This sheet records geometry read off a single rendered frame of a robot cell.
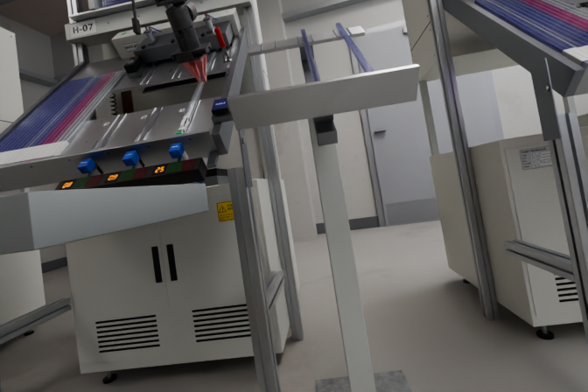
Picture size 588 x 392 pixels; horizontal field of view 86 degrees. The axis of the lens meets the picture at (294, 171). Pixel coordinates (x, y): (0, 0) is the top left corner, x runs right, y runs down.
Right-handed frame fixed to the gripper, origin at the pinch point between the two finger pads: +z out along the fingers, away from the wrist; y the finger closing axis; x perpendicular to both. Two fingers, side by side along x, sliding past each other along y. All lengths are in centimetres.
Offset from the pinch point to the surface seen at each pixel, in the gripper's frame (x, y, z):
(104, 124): 14.1, 26.1, 2.6
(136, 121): 15.5, 16.1, 2.8
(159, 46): -22.8, 18.1, -7.1
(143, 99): -42, 44, 16
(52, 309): 36, 61, 51
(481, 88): -209, -202, 128
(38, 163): 30.2, 34.9, 2.6
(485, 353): 51, -69, 80
